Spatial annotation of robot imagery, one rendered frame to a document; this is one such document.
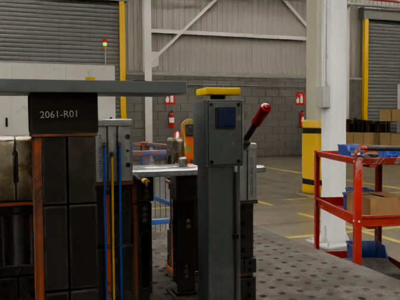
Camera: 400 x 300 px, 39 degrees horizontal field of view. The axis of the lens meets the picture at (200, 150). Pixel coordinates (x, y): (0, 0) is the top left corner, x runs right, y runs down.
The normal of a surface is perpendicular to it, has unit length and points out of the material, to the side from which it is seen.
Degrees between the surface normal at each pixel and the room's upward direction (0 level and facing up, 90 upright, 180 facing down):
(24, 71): 90
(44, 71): 90
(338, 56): 90
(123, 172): 90
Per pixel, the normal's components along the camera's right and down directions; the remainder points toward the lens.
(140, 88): 0.33, 0.05
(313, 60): -0.93, 0.03
